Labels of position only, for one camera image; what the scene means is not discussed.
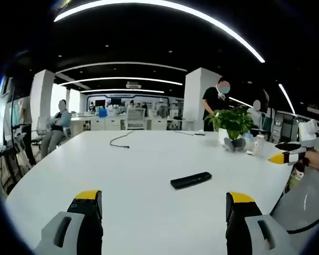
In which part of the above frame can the black cable on table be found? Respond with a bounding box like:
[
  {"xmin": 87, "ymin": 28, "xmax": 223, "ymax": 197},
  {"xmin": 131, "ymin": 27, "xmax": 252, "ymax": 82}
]
[{"xmin": 110, "ymin": 129, "xmax": 135, "ymax": 149}]

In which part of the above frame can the white cabinet row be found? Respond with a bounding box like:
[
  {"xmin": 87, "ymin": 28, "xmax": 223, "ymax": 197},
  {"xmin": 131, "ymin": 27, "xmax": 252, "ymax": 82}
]
[{"xmin": 70, "ymin": 115, "xmax": 195, "ymax": 132}]

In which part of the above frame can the white office chair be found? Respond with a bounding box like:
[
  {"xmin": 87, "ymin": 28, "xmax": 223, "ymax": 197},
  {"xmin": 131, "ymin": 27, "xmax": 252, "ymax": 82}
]
[{"xmin": 126, "ymin": 107, "xmax": 146, "ymax": 131}]

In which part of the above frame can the small dark figurine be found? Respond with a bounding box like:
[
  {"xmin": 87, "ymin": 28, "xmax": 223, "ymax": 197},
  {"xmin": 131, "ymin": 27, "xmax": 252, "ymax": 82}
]
[{"xmin": 224, "ymin": 137, "xmax": 247, "ymax": 152}]

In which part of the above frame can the white plant pot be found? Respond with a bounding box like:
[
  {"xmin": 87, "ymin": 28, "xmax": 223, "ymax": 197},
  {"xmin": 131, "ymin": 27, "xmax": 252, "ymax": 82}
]
[{"xmin": 218, "ymin": 127, "xmax": 233, "ymax": 146}]

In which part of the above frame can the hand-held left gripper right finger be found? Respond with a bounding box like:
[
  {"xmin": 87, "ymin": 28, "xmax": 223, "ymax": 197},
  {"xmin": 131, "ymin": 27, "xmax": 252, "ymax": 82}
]
[{"xmin": 225, "ymin": 191, "xmax": 298, "ymax": 255}]

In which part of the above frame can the green potted plant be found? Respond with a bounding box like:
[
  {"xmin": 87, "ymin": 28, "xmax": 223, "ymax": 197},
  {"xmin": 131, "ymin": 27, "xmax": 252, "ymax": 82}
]
[{"xmin": 204, "ymin": 105, "xmax": 256, "ymax": 141}]

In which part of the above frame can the small white bottle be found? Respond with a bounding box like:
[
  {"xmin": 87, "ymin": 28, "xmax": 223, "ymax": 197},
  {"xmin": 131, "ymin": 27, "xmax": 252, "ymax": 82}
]
[{"xmin": 256, "ymin": 134, "xmax": 266, "ymax": 156}]

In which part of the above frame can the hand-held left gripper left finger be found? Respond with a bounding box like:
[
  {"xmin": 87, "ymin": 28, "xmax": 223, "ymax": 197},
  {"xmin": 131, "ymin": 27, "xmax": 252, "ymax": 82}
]
[{"xmin": 33, "ymin": 189, "xmax": 104, "ymax": 255}]

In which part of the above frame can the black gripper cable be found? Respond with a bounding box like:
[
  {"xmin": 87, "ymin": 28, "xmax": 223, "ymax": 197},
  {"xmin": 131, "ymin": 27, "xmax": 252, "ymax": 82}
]
[{"xmin": 286, "ymin": 212, "xmax": 319, "ymax": 235}]

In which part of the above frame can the black remote control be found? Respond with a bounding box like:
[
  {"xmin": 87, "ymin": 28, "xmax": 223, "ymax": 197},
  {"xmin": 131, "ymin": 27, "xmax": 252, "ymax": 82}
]
[{"xmin": 170, "ymin": 171, "xmax": 213, "ymax": 190}]

